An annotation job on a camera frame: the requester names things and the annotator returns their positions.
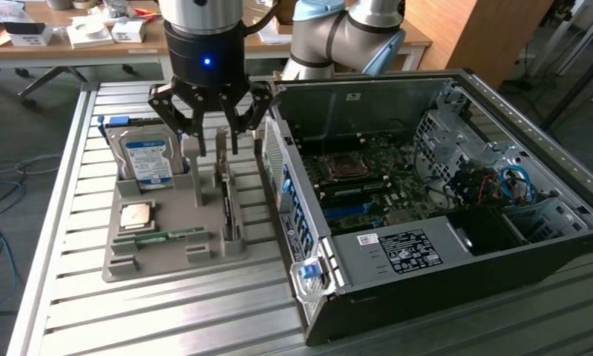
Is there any grey floor cable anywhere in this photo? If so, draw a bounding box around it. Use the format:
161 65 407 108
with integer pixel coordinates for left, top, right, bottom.
0 154 63 186

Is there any CPU chip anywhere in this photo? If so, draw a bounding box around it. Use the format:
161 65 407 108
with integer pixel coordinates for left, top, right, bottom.
119 202 153 229

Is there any blue expansion slot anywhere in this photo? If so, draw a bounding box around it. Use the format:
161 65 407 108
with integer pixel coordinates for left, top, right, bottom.
323 205 374 220

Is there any wooden cabinet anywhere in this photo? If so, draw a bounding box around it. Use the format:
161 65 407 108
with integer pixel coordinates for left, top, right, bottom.
403 0 556 90

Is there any hard disk in blue carrier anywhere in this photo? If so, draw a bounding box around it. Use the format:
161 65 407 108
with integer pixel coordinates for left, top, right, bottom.
97 115 187 191

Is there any blue wire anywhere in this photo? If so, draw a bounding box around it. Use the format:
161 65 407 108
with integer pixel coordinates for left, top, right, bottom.
498 165 538 204

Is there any black and white box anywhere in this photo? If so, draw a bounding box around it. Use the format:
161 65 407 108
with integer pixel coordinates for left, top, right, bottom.
2 22 53 47

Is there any green motherboard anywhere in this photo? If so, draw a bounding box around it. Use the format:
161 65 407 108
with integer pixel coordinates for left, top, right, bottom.
300 135 443 237

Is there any silver perforated drive cage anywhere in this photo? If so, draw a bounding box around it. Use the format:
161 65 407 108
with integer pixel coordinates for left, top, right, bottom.
413 85 534 186

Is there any grey power supply unit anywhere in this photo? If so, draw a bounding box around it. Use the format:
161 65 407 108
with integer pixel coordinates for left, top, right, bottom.
331 217 475 287

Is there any green RAM stick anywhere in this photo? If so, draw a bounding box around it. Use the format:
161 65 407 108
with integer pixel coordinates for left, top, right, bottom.
112 226 206 244

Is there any black open PC case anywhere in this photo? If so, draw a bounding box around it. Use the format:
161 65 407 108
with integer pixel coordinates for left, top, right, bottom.
252 68 593 348

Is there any clear plastic bag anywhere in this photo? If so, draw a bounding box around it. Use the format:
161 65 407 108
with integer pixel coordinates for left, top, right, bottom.
0 0 36 24

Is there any blue floor cable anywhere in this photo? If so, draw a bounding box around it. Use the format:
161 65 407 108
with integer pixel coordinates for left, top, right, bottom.
0 174 28 318

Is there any Nvidia graphics card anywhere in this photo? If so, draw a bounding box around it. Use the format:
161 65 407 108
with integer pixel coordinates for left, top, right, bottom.
214 128 240 242

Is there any white box with tape roll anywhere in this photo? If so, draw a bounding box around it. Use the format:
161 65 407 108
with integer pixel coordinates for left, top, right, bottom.
67 21 116 50

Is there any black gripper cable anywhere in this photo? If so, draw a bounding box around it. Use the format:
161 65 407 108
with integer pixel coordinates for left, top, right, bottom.
239 0 280 37

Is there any grey parts rack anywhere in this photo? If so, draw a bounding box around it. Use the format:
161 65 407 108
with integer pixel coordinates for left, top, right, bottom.
101 136 251 283

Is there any black RAM stick with label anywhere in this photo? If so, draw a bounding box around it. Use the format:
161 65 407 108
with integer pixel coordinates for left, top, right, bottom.
318 179 391 198

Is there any blue case latch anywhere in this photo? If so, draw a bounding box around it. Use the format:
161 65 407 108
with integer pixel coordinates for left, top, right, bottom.
298 261 322 280

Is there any small white labelled box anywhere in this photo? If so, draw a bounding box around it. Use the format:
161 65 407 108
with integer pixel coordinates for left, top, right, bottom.
111 20 147 44

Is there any red and yellow wire bundle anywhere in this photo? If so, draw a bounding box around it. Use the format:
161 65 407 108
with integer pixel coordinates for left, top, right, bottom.
449 168 505 207

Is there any silver disk bay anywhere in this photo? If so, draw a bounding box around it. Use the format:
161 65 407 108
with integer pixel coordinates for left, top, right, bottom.
501 198 589 245

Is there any wooden desk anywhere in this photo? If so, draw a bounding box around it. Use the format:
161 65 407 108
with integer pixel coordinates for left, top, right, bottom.
0 0 434 81

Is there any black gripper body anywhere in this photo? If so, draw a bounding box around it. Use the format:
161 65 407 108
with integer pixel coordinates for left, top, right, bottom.
163 22 251 112

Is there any white paper stack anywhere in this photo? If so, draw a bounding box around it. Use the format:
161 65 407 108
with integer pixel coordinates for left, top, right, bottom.
254 18 292 45

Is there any brown cardboard box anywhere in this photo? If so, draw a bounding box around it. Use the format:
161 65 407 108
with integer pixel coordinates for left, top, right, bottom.
270 14 296 36

